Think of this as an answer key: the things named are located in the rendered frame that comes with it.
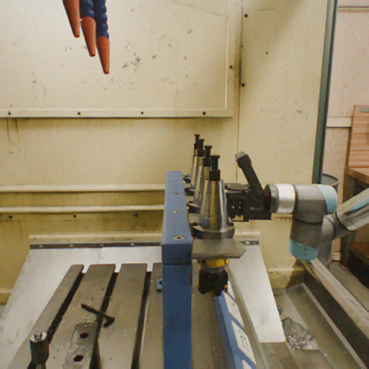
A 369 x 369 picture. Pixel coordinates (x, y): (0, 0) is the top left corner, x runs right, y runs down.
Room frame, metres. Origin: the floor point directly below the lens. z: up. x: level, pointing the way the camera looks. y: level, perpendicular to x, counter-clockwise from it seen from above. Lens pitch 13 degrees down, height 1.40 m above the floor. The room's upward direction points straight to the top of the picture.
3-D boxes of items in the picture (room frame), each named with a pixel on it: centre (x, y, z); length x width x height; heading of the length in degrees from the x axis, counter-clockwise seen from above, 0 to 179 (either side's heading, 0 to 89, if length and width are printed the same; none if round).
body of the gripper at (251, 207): (0.80, -0.15, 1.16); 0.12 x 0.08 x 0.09; 92
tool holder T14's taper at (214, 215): (0.46, -0.04, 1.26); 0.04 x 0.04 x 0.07
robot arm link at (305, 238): (0.82, -0.32, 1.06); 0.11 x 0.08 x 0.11; 126
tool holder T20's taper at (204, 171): (0.57, -0.04, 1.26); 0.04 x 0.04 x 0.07
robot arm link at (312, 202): (0.81, -0.31, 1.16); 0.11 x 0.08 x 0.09; 92
